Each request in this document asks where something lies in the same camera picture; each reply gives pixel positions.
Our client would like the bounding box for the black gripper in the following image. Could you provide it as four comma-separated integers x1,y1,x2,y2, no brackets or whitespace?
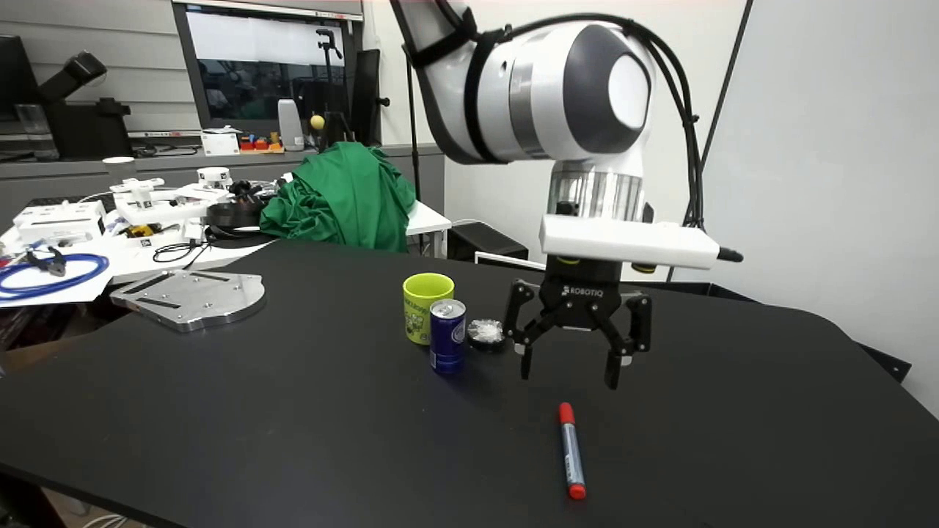
501,252,658,393

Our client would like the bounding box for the red marker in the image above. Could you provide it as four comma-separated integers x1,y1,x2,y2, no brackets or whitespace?
554,400,592,504

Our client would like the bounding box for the yellow mug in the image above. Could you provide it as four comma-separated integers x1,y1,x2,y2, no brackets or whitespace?
400,270,460,350

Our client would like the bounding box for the small silver shiny object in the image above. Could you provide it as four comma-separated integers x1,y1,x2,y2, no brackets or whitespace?
467,315,507,353

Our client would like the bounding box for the blue drink can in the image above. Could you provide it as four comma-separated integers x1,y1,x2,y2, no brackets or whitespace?
426,298,473,381

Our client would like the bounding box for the green cloth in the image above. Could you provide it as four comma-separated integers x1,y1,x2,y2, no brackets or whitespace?
256,138,422,260

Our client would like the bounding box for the thin black pole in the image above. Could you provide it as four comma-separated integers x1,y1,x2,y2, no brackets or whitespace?
696,0,758,174

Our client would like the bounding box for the black bag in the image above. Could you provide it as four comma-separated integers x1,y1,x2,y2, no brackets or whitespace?
203,183,281,251

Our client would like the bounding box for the silver metal mounting plate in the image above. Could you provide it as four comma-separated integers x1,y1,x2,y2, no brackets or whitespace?
109,268,271,337

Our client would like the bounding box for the white container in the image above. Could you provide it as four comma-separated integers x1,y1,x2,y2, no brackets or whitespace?
200,128,244,160

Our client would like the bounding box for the dark framed window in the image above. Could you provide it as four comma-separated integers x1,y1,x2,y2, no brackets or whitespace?
171,0,366,152

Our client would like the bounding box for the white plastic parts assembly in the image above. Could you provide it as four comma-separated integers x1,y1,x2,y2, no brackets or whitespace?
109,164,236,230

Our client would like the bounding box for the white side table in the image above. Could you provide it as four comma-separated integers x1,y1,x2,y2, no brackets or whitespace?
0,189,454,318

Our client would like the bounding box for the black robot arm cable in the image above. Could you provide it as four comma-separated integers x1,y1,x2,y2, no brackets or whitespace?
507,9,746,268

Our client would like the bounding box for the black looped cable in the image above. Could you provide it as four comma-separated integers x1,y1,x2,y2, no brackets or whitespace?
149,235,211,268

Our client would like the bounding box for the blue coiled hose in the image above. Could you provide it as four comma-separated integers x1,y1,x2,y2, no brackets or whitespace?
0,251,111,302

